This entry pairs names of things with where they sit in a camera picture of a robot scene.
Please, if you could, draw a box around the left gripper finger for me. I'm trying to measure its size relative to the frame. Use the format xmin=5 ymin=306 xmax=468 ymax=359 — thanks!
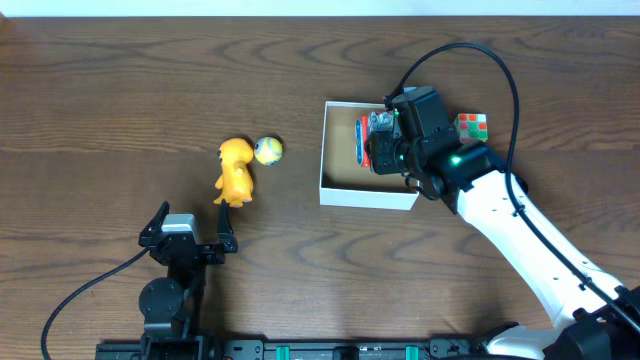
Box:
xmin=216 ymin=201 xmax=238 ymax=253
xmin=138 ymin=201 xmax=170 ymax=247

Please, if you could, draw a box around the red toy robot car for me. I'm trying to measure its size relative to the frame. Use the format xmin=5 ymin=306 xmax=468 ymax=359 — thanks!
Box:
xmin=355 ymin=111 xmax=395 ymax=168

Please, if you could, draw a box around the orange dinosaur toy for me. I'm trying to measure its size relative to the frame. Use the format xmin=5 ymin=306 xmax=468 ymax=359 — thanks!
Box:
xmin=213 ymin=138 xmax=254 ymax=208

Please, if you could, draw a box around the colourful puzzle cube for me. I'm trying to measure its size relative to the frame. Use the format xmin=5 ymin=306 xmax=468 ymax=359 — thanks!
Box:
xmin=454 ymin=113 xmax=488 ymax=143

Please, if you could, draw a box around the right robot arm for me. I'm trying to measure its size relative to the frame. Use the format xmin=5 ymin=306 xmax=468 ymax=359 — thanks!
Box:
xmin=365 ymin=87 xmax=639 ymax=359

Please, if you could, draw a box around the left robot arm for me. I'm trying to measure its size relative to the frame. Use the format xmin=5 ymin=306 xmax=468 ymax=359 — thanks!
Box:
xmin=134 ymin=202 xmax=238 ymax=360

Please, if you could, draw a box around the white cardboard box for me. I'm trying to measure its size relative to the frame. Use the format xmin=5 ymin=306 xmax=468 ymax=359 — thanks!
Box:
xmin=319 ymin=101 xmax=418 ymax=210

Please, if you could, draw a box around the yellow grey ball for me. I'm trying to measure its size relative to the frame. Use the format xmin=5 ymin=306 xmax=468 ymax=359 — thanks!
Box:
xmin=254 ymin=137 xmax=283 ymax=166

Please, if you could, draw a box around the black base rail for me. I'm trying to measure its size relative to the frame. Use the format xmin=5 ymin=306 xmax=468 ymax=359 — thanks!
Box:
xmin=95 ymin=337 xmax=480 ymax=360

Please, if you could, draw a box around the left black cable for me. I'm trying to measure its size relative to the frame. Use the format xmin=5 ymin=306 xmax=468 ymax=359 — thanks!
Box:
xmin=39 ymin=246 xmax=151 ymax=360

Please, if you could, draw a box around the black cable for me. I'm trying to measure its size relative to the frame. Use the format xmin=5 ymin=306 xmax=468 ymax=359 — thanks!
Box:
xmin=383 ymin=41 xmax=640 ymax=335
xmin=39 ymin=246 xmax=151 ymax=360

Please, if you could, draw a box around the right black cable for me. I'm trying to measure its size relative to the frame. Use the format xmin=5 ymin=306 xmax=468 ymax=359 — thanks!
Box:
xmin=383 ymin=41 xmax=640 ymax=335

